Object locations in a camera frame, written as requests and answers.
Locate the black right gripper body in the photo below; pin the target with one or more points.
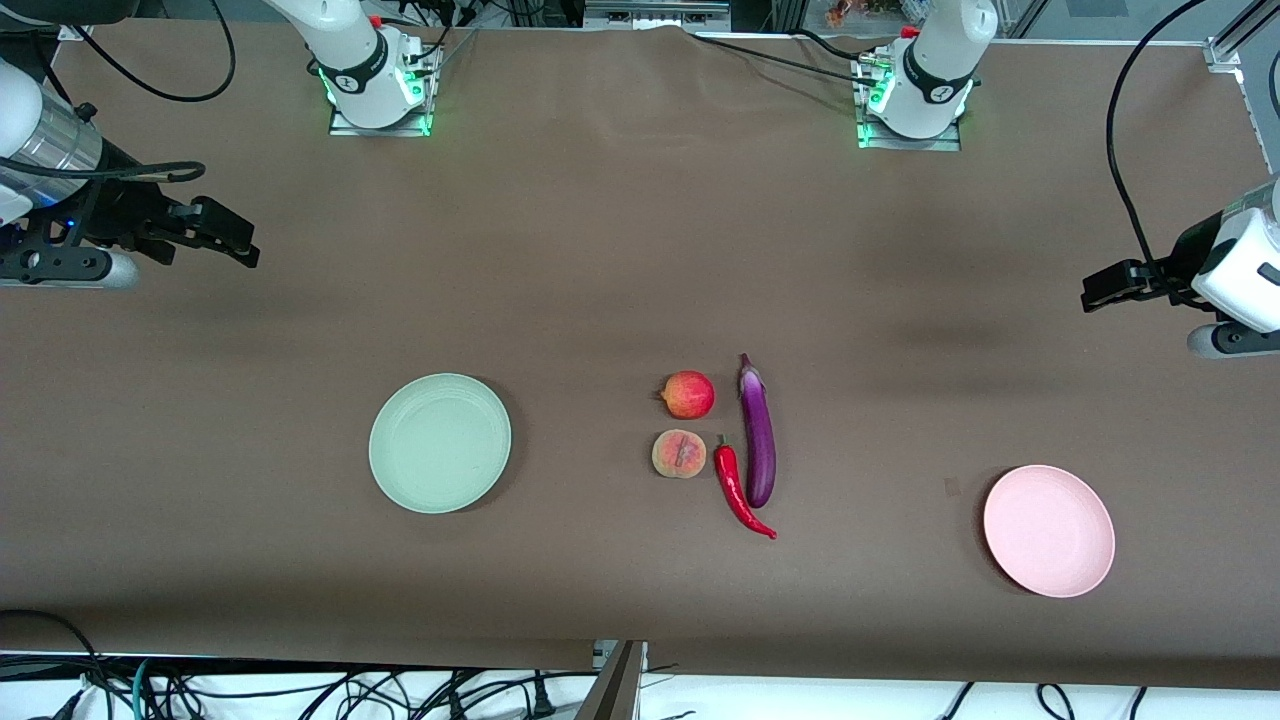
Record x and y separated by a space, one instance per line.
122 208

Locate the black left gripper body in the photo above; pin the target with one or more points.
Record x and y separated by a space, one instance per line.
1186 256

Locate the purple eggplant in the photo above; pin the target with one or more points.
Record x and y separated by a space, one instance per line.
760 440

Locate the red chili pepper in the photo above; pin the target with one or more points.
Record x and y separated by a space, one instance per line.
730 480

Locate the red pomegranate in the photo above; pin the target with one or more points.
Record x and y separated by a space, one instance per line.
688 395

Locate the yellow pink peach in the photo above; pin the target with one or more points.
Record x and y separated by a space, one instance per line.
679 455

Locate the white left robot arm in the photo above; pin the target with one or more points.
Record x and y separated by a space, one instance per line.
935 70

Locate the pink plate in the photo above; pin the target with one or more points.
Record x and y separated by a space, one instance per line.
1048 530

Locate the light green plate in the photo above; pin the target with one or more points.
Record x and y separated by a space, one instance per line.
440 445

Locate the brown table cover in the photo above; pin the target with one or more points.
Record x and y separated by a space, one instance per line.
600 250

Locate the grey metal box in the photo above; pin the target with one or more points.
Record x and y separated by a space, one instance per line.
655 12

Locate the black power plug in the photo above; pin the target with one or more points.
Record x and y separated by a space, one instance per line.
541 700

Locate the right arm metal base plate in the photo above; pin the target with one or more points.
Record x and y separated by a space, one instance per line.
345 128

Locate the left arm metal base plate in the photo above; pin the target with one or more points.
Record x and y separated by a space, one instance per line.
945 145

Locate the aluminium frame profile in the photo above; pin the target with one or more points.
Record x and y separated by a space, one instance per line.
1240 35

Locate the aluminium post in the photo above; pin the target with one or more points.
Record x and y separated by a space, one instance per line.
615 690

